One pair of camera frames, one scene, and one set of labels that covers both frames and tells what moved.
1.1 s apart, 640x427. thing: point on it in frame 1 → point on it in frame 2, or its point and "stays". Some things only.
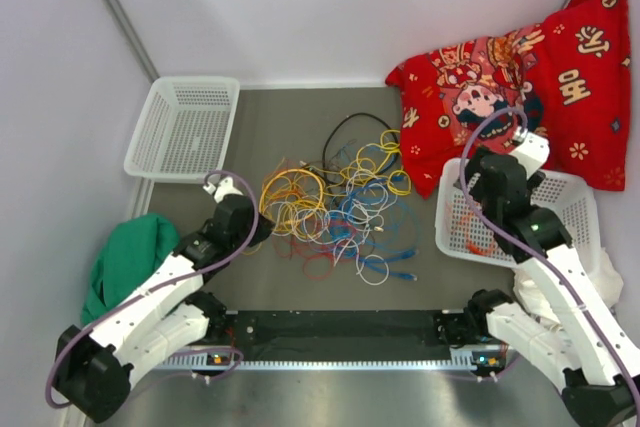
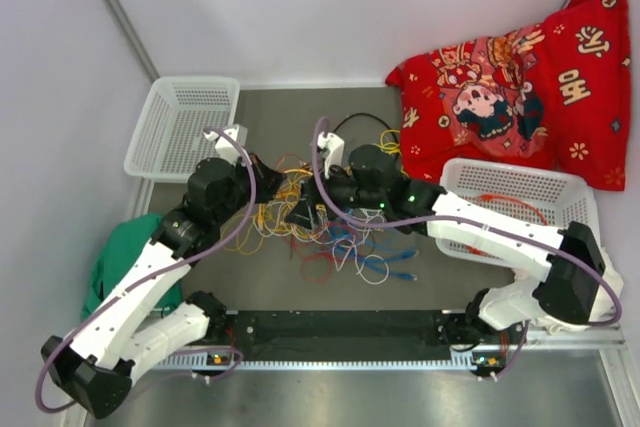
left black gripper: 263,230 → 267,179
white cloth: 605,277 stays
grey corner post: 117,13 stays
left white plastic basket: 183,127 stays
